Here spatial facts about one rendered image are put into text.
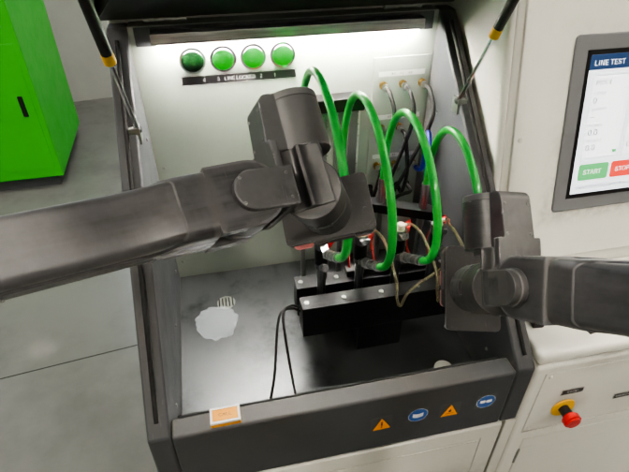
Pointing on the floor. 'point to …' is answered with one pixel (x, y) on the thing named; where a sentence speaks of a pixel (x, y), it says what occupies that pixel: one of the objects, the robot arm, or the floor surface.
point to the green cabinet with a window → (33, 99)
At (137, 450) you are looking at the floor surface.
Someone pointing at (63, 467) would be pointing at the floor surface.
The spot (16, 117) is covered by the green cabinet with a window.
